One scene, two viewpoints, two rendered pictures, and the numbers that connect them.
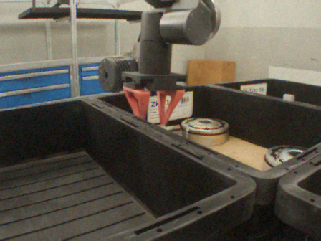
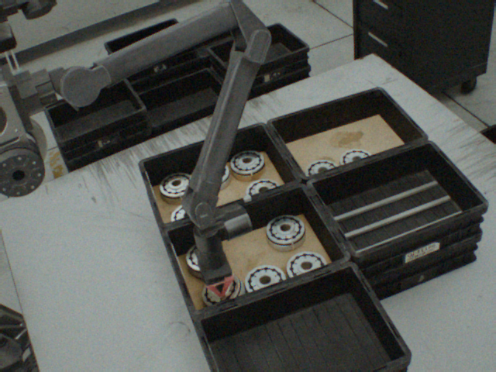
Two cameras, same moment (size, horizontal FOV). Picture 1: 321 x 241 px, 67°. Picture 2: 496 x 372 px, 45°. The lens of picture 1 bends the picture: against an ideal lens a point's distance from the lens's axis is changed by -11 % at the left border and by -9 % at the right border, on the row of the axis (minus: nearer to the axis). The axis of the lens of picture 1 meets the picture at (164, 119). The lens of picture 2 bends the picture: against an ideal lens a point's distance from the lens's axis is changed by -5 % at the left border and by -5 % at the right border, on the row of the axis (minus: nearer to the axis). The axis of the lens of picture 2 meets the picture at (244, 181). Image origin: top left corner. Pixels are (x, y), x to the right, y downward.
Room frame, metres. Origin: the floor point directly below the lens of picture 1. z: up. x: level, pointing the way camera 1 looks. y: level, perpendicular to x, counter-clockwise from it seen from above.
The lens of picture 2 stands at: (0.03, 0.88, 2.07)
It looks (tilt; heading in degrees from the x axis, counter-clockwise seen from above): 42 degrees down; 292
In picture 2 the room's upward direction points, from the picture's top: 9 degrees counter-clockwise
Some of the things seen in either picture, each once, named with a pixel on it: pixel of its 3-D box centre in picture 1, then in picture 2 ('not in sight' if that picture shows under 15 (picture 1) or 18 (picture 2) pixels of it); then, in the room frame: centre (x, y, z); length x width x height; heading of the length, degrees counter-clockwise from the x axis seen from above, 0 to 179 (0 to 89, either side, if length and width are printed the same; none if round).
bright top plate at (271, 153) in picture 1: (296, 158); (285, 229); (0.37, -0.21, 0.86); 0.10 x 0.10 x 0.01
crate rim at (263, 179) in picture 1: (218, 113); (253, 247); (0.42, -0.09, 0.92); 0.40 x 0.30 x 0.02; 34
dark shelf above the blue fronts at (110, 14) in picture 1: (87, 14); not in sight; (2.50, 0.70, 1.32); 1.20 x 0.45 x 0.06; 132
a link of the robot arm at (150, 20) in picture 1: (159, 28); (209, 235); (0.48, 0.01, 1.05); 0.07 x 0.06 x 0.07; 41
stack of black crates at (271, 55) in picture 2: not in sight; (262, 86); (0.81, -1.54, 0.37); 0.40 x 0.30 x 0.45; 42
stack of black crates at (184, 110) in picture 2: not in sight; (187, 125); (1.11, -1.28, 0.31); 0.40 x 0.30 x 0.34; 42
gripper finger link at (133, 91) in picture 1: (147, 102); (217, 279); (0.47, 0.03, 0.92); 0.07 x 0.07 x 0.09; 34
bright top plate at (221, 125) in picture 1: (205, 125); (205, 256); (0.55, -0.09, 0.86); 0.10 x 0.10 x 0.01
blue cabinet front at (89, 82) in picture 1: (116, 92); not in sight; (2.43, 0.44, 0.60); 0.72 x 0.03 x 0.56; 132
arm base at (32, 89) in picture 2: not in sight; (32, 91); (0.78, 0.04, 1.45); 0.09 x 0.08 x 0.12; 132
